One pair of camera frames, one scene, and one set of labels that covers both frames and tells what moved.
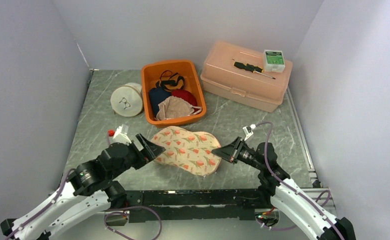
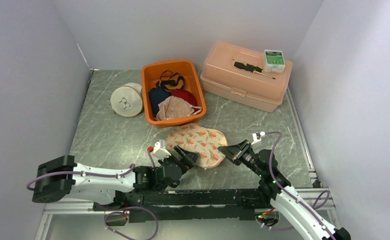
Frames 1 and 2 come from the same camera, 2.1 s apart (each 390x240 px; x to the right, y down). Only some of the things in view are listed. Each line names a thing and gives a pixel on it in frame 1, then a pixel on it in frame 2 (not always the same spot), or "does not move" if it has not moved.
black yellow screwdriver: (252, 68) does not move
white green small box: (273, 61) does not move
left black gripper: (150, 151) -> (188, 160)
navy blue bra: (157, 95) does not move
